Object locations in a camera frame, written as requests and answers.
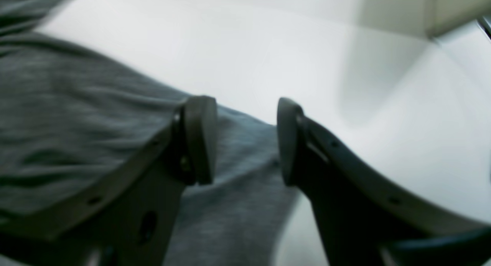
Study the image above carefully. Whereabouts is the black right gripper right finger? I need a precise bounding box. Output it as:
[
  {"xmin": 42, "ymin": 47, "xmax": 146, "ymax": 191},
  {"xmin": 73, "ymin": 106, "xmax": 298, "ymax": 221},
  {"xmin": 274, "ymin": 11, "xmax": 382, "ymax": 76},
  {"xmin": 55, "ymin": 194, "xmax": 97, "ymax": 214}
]
[{"xmin": 277, "ymin": 97, "xmax": 491, "ymax": 266}]

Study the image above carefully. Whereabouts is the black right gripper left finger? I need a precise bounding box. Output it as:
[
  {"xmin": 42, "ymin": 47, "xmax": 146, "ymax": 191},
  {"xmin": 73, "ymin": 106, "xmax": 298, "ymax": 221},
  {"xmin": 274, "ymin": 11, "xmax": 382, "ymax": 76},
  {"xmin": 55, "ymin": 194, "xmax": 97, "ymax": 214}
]
[{"xmin": 1, "ymin": 95, "xmax": 218, "ymax": 266}]

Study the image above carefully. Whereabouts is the grey t-shirt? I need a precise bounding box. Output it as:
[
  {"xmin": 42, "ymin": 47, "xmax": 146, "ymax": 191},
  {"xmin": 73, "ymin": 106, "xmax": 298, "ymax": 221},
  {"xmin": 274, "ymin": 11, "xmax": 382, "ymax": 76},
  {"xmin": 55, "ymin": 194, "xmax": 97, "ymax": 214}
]
[{"xmin": 0, "ymin": 0, "xmax": 296, "ymax": 266}]

